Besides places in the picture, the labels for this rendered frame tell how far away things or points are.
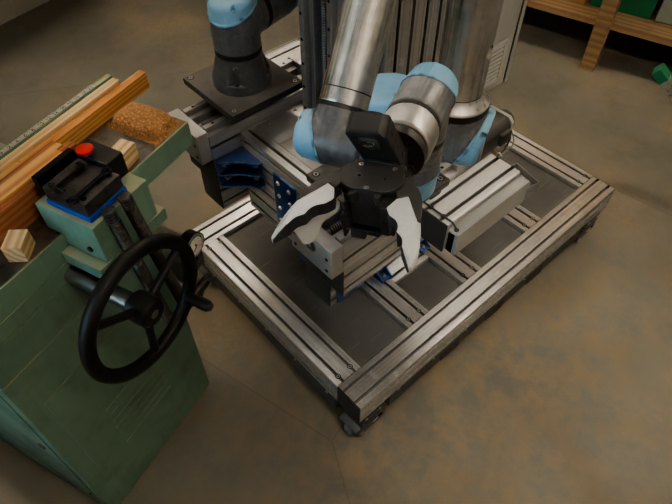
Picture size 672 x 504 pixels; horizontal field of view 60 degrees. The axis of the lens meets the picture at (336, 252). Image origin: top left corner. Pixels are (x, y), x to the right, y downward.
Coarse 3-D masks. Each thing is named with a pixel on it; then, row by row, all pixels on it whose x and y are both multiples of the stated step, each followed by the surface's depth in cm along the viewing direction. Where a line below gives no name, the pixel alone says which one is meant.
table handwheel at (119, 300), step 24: (144, 240) 99; (168, 240) 103; (120, 264) 94; (168, 264) 107; (192, 264) 113; (96, 288) 93; (120, 288) 107; (192, 288) 116; (96, 312) 92; (120, 312) 101; (144, 312) 103; (96, 336) 94; (168, 336) 116; (96, 360) 96; (144, 360) 111
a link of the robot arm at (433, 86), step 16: (432, 64) 78; (416, 80) 75; (432, 80) 75; (448, 80) 77; (400, 96) 74; (416, 96) 73; (432, 96) 74; (448, 96) 76; (432, 112) 72; (448, 112) 76
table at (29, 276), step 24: (144, 144) 122; (168, 144) 123; (144, 168) 119; (48, 240) 105; (0, 264) 101; (24, 264) 101; (48, 264) 105; (72, 264) 108; (96, 264) 105; (0, 288) 98; (24, 288) 102; (0, 312) 99
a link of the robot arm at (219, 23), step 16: (208, 0) 135; (224, 0) 132; (240, 0) 132; (256, 0) 134; (208, 16) 136; (224, 16) 132; (240, 16) 133; (256, 16) 136; (272, 16) 141; (224, 32) 135; (240, 32) 135; (256, 32) 139; (224, 48) 139; (240, 48) 138; (256, 48) 141
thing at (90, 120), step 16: (128, 80) 130; (144, 80) 132; (112, 96) 126; (128, 96) 130; (96, 112) 123; (112, 112) 127; (64, 128) 119; (80, 128) 121; (96, 128) 125; (64, 144) 118; (0, 176) 110
